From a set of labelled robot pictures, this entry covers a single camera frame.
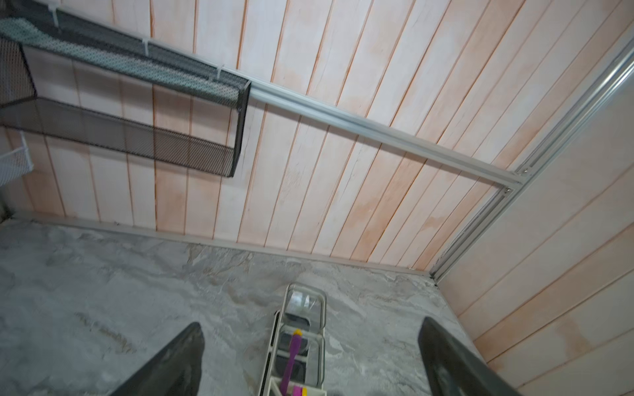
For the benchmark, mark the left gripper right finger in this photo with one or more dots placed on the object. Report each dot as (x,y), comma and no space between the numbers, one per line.
(452,369)

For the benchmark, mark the white wire mesh shelf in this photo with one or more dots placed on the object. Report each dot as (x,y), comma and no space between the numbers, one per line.
(17,162)

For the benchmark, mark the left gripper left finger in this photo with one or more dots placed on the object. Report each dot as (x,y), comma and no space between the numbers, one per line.
(175,370)

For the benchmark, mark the horizontal aluminium wall rail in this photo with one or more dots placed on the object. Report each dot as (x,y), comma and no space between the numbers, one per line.
(371,133)

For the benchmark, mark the right aluminium corner rail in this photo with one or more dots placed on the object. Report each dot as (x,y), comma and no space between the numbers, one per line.
(593,99)

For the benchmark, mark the purple toothbrush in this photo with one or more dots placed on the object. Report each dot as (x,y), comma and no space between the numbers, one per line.
(294,348)

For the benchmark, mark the black wire mesh basket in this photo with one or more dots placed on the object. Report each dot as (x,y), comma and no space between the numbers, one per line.
(64,76)

